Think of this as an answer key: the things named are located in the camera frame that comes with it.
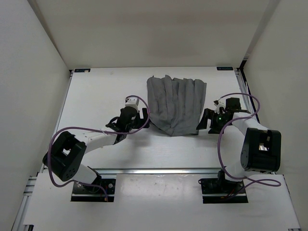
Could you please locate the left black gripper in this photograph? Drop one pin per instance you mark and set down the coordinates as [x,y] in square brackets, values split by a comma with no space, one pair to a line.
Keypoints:
[142,121]

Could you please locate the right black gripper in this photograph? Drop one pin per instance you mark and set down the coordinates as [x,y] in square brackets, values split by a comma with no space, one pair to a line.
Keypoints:
[209,113]

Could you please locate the grey pleated skirt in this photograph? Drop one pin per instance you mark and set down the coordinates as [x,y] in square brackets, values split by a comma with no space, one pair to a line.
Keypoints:
[176,104]

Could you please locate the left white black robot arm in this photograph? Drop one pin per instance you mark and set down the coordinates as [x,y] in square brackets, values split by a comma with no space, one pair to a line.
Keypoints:
[69,145]

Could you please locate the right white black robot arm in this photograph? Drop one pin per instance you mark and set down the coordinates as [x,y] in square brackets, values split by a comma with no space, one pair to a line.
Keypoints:
[261,150]

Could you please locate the right blue label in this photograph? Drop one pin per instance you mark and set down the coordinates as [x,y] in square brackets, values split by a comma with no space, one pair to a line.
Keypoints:
[224,68]

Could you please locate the blue label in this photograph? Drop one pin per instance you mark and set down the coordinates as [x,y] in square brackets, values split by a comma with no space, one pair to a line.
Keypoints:
[82,70]
[224,68]

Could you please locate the left blue label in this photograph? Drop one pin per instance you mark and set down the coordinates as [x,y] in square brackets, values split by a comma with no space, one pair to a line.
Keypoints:
[82,70]

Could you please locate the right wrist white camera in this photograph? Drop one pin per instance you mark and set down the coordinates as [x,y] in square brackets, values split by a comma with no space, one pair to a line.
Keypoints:
[220,107]

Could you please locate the wrist white camera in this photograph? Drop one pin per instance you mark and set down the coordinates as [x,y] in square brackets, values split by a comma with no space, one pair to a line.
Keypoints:
[132,102]
[220,107]

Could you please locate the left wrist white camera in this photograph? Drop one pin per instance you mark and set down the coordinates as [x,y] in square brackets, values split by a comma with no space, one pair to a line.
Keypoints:
[132,102]

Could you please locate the aluminium front rail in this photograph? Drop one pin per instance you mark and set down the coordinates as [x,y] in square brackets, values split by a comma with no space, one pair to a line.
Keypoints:
[157,171]

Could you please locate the right aluminium frame rail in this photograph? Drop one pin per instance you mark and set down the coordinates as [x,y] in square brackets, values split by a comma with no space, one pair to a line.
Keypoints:
[275,101]

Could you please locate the aluminium frame rail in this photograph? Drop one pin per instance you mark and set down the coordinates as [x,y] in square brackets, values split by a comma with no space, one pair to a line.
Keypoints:
[275,101]
[18,224]

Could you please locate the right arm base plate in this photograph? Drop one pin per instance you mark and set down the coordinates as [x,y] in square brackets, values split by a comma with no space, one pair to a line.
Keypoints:
[219,190]

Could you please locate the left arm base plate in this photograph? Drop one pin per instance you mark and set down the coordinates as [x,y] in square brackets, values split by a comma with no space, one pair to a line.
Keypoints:
[81,193]

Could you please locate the left aluminium frame rail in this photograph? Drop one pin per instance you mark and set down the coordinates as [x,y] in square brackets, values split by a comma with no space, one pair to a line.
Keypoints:
[18,224]

